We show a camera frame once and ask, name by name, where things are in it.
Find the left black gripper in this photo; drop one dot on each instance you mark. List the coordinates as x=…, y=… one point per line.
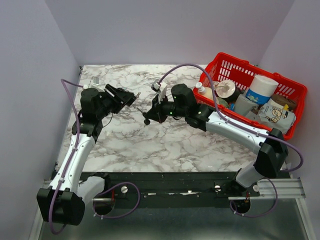
x=121, y=98

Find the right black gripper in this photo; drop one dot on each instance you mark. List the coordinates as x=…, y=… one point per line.
x=155, y=113

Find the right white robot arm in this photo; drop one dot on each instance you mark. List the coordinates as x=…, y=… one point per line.
x=269, y=146

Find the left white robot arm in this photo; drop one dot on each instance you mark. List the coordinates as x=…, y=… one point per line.
x=65, y=199

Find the white lotion bottle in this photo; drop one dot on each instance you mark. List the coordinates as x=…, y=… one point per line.
x=204, y=91

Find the white round lid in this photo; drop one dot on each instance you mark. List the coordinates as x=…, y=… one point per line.
x=228, y=91

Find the red plastic basket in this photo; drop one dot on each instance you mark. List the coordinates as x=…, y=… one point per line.
x=241, y=72

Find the grey paper cup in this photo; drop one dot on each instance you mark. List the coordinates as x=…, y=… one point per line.
x=243, y=105

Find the white toilet paper roll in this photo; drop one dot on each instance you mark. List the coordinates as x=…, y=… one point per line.
x=261, y=89

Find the white printed bag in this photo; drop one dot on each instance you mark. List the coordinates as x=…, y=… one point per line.
x=275, y=117

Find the brown round container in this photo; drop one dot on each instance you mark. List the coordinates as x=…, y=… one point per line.
x=283, y=101

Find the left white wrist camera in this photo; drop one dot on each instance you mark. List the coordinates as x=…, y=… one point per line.
x=94, y=83

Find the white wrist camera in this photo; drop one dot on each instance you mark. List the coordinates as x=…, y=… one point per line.
x=160, y=88
x=94, y=83

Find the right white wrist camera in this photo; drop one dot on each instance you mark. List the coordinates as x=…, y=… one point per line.
x=160, y=88

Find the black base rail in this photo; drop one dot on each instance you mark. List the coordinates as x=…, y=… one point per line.
x=164, y=190

